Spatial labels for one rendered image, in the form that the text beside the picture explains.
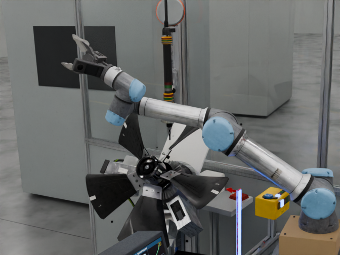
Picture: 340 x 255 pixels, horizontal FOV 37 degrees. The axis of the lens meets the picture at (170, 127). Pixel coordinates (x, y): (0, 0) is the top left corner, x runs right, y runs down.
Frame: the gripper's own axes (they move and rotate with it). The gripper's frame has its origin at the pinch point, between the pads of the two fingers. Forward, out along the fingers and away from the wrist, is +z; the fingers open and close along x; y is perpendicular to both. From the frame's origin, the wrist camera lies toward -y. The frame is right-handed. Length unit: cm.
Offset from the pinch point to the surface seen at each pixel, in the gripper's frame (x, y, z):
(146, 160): -38, 36, -37
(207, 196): -33, 28, -71
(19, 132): -182, 221, 159
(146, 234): -27, -29, -70
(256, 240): -78, 110, -93
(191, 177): -34, 38, -59
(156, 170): -38, 32, -44
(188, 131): -19, 46, -46
